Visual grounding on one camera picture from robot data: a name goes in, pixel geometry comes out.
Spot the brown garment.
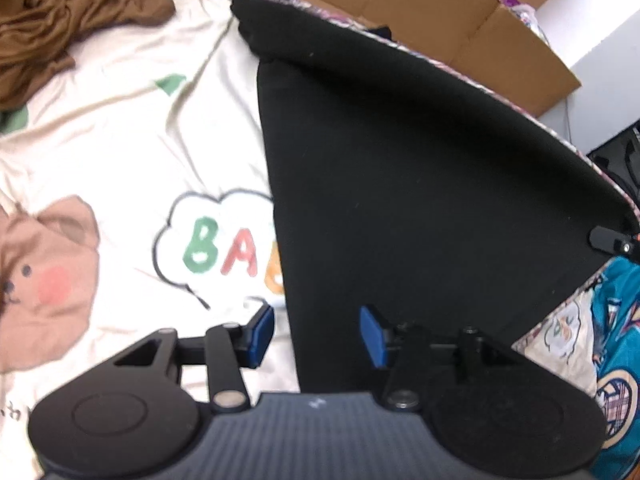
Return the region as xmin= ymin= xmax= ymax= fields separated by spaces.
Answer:
xmin=0 ymin=0 xmax=177 ymax=112

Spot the pale pink refill pouch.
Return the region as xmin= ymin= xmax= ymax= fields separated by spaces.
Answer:
xmin=514 ymin=2 xmax=541 ymax=32

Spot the teal printed cloth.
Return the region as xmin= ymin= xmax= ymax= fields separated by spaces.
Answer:
xmin=590 ymin=257 xmax=640 ymax=477

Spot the white cabinet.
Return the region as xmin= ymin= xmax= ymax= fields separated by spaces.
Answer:
xmin=532 ymin=0 xmax=640 ymax=155

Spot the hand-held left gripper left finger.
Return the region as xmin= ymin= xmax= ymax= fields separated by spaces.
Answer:
xmin=112 ymin=304 xmax=276 ymax=413

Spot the bear print bed sheet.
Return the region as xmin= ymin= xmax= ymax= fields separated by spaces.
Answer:
xmin=0 ymin=0 xmax=598 ymax=480

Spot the black skirt with patterned lining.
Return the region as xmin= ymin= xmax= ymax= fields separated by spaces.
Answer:
xmin=227 ymin=0 xmax=640 ymax=396

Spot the dark object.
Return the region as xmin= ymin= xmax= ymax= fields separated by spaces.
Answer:
xmin=587 ymin=127 xmax=640 ymax=197

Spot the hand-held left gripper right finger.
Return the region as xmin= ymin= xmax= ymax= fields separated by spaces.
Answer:
xmin=359 ymin=305 xmax=523 ymax=410

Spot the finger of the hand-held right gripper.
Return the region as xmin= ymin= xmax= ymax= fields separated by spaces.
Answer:
xmin=589 ymin=226 xmax=638 ymax=256

